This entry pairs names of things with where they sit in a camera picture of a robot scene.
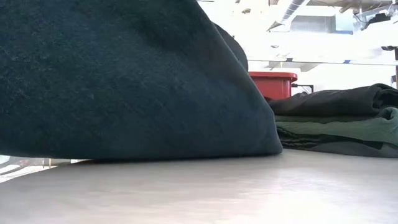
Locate dark denim jeans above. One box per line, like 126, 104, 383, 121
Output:
0, 0, 283, 162

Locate silver ceiling ventilation duct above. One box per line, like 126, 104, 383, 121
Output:
267, 0, 312, 32

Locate black metal bracket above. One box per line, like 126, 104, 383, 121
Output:
291, 83, 315, 94

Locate red plastic laundry basket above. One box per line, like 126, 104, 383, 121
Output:
248, 71, 299, 101

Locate dark navy shorts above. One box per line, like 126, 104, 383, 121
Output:
307, 141, 398, 159

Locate black trousers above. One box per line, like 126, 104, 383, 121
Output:
267, 83, 398, 118

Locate green button shirt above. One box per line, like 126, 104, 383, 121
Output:
275, 107, 398, 150

